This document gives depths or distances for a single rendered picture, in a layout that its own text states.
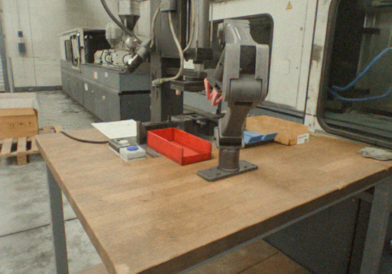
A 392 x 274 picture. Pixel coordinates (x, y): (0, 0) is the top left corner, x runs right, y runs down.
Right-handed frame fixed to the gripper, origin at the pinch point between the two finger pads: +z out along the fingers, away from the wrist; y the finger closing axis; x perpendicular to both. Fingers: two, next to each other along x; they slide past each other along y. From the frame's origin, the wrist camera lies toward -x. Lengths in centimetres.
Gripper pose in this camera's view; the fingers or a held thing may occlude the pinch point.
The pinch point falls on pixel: (212, 100)
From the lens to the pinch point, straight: 100.3
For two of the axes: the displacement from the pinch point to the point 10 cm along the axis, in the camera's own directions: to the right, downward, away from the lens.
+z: -3.1, 7.4, 6.0
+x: -8.1, 1.3, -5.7
